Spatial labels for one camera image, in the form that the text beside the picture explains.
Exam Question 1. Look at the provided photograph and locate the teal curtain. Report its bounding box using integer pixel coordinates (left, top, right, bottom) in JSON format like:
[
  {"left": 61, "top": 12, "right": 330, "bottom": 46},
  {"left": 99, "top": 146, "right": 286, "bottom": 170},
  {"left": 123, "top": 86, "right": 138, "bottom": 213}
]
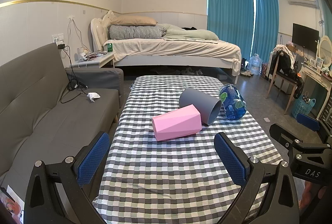
[
  {"left": 253, "top": 0, "right": 279, "bottom": 59},
  {"left": 206, "top": 0, "right": 255, "bottom": 59}
]

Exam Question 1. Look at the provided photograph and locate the white bedside table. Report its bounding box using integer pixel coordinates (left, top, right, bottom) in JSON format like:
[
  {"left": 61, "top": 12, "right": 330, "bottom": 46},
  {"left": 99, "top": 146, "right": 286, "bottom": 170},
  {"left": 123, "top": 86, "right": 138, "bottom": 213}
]
[{"left": 71, "top": 51, "right": 116, "bottom": 69}]

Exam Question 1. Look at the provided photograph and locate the black television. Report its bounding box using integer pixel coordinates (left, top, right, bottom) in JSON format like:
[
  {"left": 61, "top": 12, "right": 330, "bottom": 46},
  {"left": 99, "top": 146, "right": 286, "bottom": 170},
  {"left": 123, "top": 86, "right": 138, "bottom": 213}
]
[{"left": 292, "top": 23, "right": 320, "bottom": 54}]

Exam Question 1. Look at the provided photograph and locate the white bed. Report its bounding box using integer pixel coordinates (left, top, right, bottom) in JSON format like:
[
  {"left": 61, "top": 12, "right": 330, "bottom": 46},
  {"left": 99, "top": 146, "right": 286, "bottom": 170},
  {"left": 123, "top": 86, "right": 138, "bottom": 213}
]
[{"left": 90, "top": 10, "right": 242, "bottom": 85}]

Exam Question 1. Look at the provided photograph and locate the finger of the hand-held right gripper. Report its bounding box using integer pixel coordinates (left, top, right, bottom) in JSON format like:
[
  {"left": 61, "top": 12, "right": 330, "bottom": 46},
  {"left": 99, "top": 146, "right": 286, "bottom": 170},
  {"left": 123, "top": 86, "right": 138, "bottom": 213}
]
[
  {"left": 296, "top": 112, "right": 332, "bottom": 142},
  {"left": 269, "top": 123, "right": 332, "bottom": 150}
]

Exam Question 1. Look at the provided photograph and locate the white garment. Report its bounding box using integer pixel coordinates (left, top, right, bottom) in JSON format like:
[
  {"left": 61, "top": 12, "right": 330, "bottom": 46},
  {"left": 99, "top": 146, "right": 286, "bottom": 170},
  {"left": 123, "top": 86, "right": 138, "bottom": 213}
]
[{"left": 274, "top": 44, "right": 297, "bottom": 69}]

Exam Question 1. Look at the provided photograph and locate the beige bedsheet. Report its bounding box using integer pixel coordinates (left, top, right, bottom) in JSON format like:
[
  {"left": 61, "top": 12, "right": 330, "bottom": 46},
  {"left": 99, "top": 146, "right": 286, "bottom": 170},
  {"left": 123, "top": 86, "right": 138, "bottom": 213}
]
[{"left": 103, "top": 38, "right": 242, "bottom": 70}]

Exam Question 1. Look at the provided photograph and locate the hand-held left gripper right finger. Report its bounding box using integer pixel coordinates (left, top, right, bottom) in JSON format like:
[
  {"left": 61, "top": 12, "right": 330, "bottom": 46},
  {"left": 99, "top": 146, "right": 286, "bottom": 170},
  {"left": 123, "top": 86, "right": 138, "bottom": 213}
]
[{"left": 214, "top": 132, "right": 302, "bottom": 224}]

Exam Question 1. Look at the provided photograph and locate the pink faceted cup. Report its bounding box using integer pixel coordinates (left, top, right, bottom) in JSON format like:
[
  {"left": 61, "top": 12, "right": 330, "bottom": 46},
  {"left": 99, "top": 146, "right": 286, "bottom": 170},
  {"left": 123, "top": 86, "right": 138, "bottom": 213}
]
[{"left": 152, "top": 105, "right": 202, "bottom": 142}]

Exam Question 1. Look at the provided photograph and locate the blue laundry basket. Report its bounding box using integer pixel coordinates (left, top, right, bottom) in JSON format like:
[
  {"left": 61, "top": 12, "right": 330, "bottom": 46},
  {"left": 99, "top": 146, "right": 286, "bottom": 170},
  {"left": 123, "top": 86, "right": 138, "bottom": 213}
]
[{"left": 293, "top": 94, "right": 316, "bottom": 119}]

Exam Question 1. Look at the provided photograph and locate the blue transparent cup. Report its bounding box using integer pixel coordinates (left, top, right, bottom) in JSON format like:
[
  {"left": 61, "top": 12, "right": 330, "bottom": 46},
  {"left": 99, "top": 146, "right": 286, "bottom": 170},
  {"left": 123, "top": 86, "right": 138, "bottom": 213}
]
[{"left": 218, "top": 83, "right": 247, "bottom": 120}]

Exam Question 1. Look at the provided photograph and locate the black jacket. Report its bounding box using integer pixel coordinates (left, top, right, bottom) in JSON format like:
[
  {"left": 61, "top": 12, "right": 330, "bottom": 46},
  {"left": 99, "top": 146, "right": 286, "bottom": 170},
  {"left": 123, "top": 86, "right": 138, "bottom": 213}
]
[{"left": 272, "top": 49, "right": 311, "bottom": 99}]

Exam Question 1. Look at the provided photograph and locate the checkered tablecloth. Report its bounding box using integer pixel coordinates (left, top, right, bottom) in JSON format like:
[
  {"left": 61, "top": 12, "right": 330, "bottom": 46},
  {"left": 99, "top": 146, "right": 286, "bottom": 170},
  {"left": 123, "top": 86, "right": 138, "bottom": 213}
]
[{"left": 92, "top": 75, "right": 285, "bottom": 224}]

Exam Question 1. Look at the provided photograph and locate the black cable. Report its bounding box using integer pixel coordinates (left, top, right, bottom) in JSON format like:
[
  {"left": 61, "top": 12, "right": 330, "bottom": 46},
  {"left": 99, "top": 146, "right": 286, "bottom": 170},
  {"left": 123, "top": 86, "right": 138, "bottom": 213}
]
[{"left": 60, "top": 45, "right": 89, "bottom": 104}]

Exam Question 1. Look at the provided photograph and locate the printed magazine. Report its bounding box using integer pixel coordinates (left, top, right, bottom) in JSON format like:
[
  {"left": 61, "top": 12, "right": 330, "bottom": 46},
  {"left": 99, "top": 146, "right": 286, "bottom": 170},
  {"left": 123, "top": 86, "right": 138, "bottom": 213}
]
[{"left": 0, "top": 184, "right": 26, "bottom": 224}]

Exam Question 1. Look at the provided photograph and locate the grey sofa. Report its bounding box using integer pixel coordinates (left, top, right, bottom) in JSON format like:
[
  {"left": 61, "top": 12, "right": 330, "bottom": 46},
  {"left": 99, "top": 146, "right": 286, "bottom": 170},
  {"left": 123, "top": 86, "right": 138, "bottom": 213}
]
[{"left": 0, "top": 43, "right": 125, "bottom": 205}]

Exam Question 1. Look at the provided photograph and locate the oval white mirror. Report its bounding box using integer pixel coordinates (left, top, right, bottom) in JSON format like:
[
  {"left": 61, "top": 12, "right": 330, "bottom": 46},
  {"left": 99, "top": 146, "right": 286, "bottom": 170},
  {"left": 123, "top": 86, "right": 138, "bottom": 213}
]
[{"left": 317, "top": 35, "right": 332, "bottom": 71}]

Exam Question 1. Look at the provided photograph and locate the pale green blanket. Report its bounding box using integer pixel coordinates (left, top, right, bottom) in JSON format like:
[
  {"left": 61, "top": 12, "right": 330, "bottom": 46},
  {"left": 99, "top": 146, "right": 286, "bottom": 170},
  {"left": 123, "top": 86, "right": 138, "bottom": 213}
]
[{"left": 162, "top": 24, "right": 220, "bottom": 42}]

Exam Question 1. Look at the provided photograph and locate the grey cup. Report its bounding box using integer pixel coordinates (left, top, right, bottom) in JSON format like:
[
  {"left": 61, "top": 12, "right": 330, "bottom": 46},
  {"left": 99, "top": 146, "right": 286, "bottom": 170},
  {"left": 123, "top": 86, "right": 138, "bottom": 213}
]
[{"left": 178, "top": 88, "right": 223, "bottom": 126}]

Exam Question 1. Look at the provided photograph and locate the beige pillow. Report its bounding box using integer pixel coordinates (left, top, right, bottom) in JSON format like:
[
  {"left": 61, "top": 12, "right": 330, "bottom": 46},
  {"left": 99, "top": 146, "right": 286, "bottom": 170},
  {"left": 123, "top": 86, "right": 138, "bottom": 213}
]
[{"left": 110, "top": 16, "right": 158, "bottom": 26}]

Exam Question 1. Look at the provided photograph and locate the checkered quilt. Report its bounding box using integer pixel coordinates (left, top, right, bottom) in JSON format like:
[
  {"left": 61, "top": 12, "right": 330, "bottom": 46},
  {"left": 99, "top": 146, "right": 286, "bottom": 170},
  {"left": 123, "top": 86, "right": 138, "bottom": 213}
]
[{"left": 108, "top": 24, "right": 168, "bottom": 40}]

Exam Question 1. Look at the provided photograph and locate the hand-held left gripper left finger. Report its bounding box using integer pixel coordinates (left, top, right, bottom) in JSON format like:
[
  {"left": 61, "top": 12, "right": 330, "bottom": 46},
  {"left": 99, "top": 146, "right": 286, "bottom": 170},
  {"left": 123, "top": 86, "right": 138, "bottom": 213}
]
[{"left": 24, "top": 131, "right": 112, "bottom": 224}]

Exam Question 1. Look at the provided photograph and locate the person's right hand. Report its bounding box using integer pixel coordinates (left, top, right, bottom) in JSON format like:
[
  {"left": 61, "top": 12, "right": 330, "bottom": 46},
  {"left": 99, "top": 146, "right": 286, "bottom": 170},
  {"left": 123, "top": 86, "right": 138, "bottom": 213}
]
[{"left": 300, "top": 179, "right": 329, "bottom": 214}]

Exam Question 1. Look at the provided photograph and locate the white cable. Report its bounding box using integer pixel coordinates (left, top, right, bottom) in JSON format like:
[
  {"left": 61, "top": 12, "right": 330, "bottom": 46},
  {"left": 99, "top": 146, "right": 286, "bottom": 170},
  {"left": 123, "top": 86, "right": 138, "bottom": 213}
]
[{"left": 67, "top": 15, "right": 84, "bottom": 51}]

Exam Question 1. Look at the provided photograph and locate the white crumpled tissue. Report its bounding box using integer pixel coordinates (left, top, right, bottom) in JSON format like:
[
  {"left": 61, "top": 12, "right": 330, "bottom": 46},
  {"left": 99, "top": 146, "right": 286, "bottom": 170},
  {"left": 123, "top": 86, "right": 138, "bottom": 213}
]
[{"left": 87, "top": 92, "right": 101, "bottom": 103}]

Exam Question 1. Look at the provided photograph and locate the clear water jug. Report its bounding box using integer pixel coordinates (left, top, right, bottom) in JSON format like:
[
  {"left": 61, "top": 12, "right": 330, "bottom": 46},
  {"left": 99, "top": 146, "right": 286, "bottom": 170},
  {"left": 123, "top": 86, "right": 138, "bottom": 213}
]
[{"left": 249, "top": 53, "right": 261, "bottom": 75}]

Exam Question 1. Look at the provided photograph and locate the wooden chair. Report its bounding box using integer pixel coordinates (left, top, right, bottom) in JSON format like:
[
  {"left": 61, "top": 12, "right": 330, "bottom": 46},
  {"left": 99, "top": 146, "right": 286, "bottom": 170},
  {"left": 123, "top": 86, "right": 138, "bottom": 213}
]
[{"left": 266, "top": 50, "right": 304, "bottom": 115}]

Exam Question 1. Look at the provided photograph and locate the white dressing table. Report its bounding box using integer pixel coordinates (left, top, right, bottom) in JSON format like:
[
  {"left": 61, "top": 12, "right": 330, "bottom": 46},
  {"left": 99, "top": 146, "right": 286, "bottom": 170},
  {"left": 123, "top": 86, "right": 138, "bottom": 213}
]
[{"left": 301, "top": 62, "right": 332, "bottom": 121}]

